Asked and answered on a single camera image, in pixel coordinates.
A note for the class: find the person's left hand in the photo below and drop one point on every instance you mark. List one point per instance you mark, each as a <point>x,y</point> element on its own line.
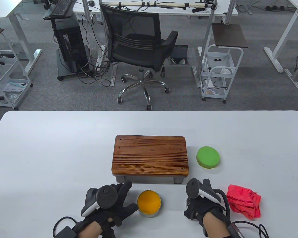
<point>121,210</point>

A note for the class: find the person's right hand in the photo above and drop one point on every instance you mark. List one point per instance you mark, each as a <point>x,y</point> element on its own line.
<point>203,208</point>

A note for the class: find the round metal wood wax tin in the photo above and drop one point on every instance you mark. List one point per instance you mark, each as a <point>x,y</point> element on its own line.
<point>149,203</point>

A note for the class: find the red cloth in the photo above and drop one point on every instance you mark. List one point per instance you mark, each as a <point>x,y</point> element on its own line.
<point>243,200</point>

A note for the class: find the green round sponge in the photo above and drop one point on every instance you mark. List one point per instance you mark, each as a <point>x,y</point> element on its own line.
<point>208,157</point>

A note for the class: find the brown wooden stool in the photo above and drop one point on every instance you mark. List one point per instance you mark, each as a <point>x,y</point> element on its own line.
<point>150,153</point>

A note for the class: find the person's right forearm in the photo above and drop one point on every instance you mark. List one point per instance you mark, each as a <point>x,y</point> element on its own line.
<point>216,226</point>

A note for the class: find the person's left forearm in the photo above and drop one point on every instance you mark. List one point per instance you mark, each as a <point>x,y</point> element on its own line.
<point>92,230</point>

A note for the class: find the black and white controller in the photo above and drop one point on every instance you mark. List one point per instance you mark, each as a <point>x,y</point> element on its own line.
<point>106,197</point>
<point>193,188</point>

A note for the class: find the white rolling cart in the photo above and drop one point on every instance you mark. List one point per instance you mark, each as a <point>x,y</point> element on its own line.
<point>12,86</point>
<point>219,93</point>

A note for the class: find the white power strip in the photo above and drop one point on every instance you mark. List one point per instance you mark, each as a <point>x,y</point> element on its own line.
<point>99,60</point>

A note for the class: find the grey computer stand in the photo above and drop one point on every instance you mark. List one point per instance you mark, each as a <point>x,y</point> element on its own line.
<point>63,69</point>

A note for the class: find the black floor socket box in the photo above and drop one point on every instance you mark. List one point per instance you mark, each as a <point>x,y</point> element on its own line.
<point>180,52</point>

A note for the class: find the black mesh office chair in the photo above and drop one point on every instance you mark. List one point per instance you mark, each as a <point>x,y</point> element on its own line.
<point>139,49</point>

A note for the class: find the black computer tower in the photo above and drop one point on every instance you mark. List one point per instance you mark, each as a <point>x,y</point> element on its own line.
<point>72,47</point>

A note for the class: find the white desk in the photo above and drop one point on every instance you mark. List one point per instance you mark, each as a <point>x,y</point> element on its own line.
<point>164,11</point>
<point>5,7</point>
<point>286,33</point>

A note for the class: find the beige rod bundle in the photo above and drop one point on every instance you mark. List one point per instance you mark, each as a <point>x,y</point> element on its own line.
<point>164,4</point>

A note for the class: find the black computer mouse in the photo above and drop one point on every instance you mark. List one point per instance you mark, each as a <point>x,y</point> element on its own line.
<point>91,3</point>

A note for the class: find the black keyboard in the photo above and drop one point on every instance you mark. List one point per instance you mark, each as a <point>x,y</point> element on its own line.
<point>60,7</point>

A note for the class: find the black power strip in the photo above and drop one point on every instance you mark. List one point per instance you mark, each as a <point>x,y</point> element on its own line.
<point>274,8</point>

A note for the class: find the aluminium frame post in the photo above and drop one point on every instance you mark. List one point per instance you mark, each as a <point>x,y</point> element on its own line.
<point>206,37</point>
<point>112,74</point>

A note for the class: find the aluminium floor rail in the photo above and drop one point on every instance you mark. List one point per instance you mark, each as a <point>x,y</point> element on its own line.
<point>294,80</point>

